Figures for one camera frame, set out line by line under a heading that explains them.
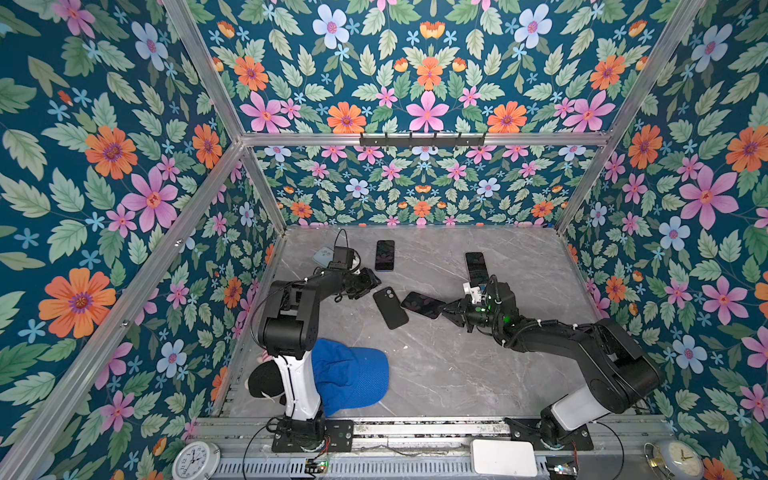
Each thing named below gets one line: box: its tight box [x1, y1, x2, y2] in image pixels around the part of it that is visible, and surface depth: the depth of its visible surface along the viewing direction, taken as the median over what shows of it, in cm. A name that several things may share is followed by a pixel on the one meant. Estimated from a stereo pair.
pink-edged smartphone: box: [465, 252, 489, 287], surface depth 110 cm
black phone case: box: [373, 286, 409, 330], surface depth 98 cm
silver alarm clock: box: [644, 440, 704, 480], surface depth 69 cm
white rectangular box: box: [471, 440, 537, 476], surface depth 69 cm
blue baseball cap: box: [311, 338, 389, 417], surface depth 83 cm
